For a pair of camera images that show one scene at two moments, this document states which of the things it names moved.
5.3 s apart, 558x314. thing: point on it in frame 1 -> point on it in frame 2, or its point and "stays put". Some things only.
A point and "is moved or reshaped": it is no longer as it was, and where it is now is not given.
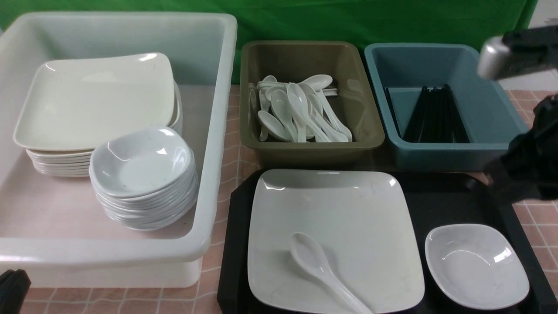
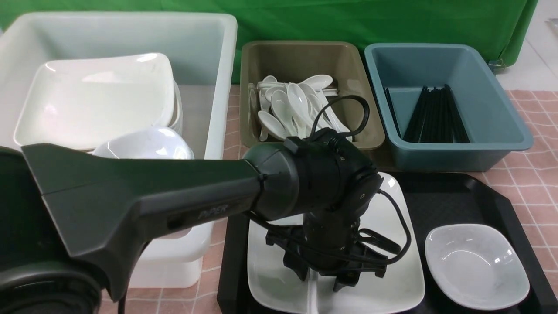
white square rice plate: [359, 220] stays put
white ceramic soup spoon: [308, 253] is moved or reshaped
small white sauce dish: [477, 267] stays put
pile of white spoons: [298, 112] stays put
